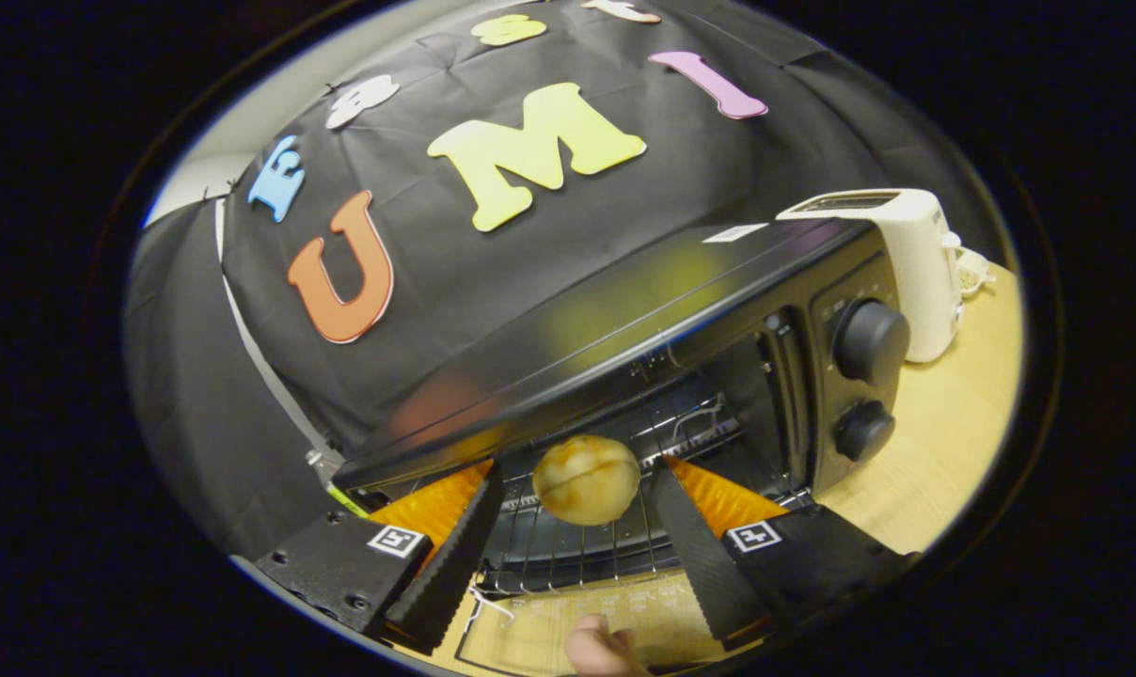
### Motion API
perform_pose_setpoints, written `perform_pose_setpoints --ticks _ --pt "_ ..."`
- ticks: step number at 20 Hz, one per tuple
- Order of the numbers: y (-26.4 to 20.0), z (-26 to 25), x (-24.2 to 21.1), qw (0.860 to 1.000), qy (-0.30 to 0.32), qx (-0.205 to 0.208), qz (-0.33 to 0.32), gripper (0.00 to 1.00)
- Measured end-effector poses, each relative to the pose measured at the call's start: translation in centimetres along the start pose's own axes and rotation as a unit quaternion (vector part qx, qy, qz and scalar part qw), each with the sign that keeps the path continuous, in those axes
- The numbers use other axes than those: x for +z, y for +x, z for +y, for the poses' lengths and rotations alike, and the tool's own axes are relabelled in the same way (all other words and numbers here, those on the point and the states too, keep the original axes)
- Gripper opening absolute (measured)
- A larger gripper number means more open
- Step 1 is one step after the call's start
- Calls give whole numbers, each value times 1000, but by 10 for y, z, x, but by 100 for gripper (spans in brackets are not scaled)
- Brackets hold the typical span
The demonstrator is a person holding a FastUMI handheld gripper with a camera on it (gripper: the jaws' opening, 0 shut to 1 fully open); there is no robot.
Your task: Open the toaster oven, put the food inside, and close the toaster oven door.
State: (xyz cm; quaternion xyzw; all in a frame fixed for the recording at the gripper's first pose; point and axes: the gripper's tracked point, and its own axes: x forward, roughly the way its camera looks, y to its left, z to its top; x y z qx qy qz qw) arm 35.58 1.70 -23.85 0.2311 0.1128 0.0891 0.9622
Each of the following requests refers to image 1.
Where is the black toaster oven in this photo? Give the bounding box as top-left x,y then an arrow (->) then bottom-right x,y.
331,218 -> 912,673

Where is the white snack tray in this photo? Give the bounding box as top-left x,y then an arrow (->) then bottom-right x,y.
944,230 -> 994,300

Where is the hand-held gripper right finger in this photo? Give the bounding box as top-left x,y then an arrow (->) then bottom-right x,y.
647,454 -> 917,652

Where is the white tie string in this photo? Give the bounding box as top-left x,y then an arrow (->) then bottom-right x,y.
469,581 -> 517,626

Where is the golden round bun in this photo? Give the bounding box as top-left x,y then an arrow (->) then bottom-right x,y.
532,434 -> 641,527

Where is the white pop-up toaster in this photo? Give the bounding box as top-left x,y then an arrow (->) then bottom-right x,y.
777,188 -> 964,364

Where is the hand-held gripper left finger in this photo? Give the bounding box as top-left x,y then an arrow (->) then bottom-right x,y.
253,459 -> 506,656

